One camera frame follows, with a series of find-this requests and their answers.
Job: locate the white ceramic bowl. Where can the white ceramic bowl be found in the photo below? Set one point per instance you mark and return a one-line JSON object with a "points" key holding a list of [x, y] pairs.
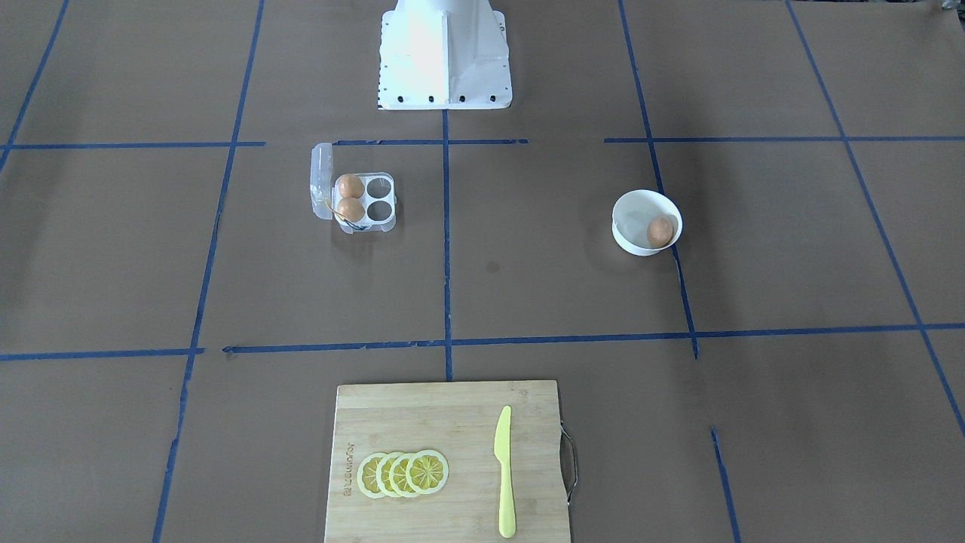
{"points": [[631, 215]]}

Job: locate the clear plastic egg box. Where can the clear plastic egg box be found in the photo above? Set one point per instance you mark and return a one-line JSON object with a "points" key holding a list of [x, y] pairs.
{"points": [[380, 200]]}

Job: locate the brown egg from bowl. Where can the brown egg from bowl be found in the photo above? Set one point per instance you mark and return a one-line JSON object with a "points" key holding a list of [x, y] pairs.
{"points": [[661, 232]]}

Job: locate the bamboo cutting board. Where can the bamboo cutting board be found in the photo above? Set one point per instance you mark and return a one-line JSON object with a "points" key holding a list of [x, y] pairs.
{"points": [[459, 420]]}

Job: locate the lemon slice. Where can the lemon slice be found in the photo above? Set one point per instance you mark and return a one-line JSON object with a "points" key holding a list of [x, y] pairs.
{"points": [[383, 474], [427, 471], [397, 476], [368, 476]]}

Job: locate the brown egg rear in box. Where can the brown egg rear in box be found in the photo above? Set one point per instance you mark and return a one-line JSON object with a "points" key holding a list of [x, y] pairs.
{"points": [[350, 186]]}

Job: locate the brown egg front in box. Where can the brown egg front in box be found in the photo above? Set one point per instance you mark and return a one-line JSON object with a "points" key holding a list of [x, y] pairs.
{"points": [[351, 209]]}

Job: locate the brown egg in box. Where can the brown egg in box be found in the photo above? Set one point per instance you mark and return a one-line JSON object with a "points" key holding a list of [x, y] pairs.
{"points": [[350, 186], [351, 209]]}

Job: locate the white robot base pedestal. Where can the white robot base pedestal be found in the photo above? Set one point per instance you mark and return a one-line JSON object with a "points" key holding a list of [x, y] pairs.
{"points": [[444, 55]]}

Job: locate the yellow plastic knife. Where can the yellow plastic knife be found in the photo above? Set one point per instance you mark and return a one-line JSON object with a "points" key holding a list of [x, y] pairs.
{"points": [[506, 515]]}

